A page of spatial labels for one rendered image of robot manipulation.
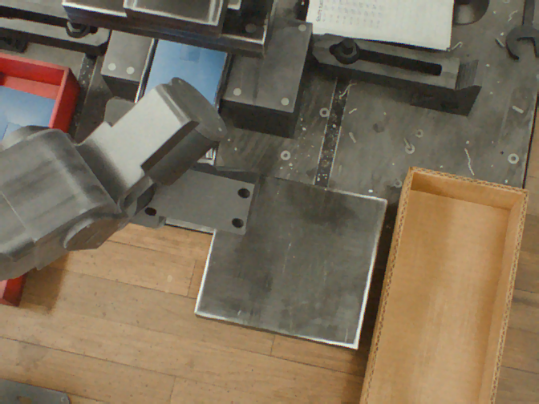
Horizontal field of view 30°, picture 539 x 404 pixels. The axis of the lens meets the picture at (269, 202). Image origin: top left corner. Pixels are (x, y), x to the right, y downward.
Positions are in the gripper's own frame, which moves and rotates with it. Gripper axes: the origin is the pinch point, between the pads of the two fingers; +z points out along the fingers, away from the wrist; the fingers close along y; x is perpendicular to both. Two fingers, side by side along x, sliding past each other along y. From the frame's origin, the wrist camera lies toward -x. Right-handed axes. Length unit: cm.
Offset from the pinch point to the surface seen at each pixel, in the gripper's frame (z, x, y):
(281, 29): 14.5, -7.5, 10.7
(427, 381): 5.2, -30.1, -19.3
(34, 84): 17.2, 18.2, -1.5
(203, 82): 10.3, -1.2, 4.3
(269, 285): 7.1, -12.4, -14.0
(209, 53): 12.0, -1.1, 7.1
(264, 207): 11.2, -9.9, -7.3
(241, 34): -3.1, -5.8, 11.7
